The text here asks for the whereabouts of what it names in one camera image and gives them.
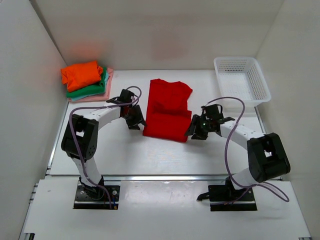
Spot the folded mint t shirt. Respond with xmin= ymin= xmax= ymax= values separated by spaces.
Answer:
xmin=70 ymin=69 xmax=111 ymax=101

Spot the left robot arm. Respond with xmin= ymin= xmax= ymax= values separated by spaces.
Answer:
xmin=61 ymin=103 xmax=147 ymax=199

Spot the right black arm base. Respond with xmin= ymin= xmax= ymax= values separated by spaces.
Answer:
xmin=196 ymin=177 xmax=258 ymax=212

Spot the folded orange t shirt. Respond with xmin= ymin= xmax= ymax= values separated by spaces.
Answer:
xmin=60 ymin=60 xmax=104 ymax=92

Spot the red t shirt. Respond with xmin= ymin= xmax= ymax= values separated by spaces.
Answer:
xmin=143 ymin=78 xmax=193 ymax=143

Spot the aluminium table rail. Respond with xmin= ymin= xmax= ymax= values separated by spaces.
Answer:
xmin=102 ymin=174 xmax=228 ymax=181

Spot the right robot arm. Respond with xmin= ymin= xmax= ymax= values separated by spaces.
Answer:
xmin=185 ymin=114 xmax=291 ymax=200

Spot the white plastic basket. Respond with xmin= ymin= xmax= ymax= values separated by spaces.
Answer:
xmin=213 ymin=56 xmax=271 ymax=108

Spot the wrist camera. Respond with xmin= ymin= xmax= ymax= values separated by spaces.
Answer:
xmin=201 ymin=104 xmax=235 ymax=124
xmin=106 ymin=89 xmax=137 ymax=106

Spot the folded pink t shirt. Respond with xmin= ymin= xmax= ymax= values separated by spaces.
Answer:
xmin=67 ymin=66 xmax=115 ymax=103

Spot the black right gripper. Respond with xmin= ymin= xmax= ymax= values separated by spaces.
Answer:
xmin=184 ymin=114 xmax=213 ymax=140

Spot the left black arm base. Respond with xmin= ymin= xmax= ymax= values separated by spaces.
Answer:
xmin=73 ymin=180 xmax=121 ymax=210

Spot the folded green t shirt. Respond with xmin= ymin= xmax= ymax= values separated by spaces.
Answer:
xmin=66 ymin=66 xmax=109 ymax=101

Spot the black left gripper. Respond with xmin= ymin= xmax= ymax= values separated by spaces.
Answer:
xmin=121 ymin=104 xmax=147 ymax=130

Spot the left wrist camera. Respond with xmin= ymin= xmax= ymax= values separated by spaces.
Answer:
xmin=106 ymin=89 xmax=137 ymax=106

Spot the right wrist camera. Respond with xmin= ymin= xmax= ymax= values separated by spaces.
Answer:
xmin=201 ymin=104 xmax=235 ymax=124

